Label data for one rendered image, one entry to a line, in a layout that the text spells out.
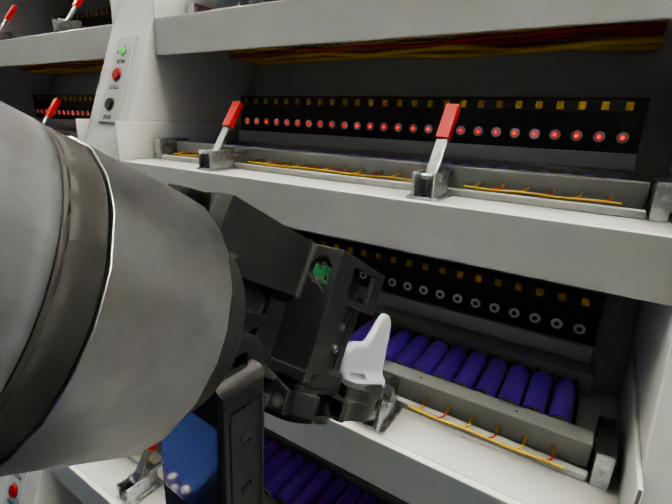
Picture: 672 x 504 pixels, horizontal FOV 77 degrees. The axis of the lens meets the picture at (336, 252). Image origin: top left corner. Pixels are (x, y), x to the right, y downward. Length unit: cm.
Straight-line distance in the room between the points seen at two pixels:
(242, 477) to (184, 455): 3
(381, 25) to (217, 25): 22
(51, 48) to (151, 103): 29
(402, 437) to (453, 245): 16
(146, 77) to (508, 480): 62
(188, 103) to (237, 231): 56
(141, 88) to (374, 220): 41
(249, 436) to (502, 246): 23
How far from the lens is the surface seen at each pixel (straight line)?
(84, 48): 84
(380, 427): 38
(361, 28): 47
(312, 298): 19
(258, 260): 17
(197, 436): 20
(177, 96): 70
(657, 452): 34
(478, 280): 49
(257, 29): 55
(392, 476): 39
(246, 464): 21
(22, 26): 138
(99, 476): 66
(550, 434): 39
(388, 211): 37
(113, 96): 70
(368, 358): 28
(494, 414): 39
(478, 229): 35
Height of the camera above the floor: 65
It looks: 1 degrees up
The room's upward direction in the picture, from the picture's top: 13 degrees clockwise
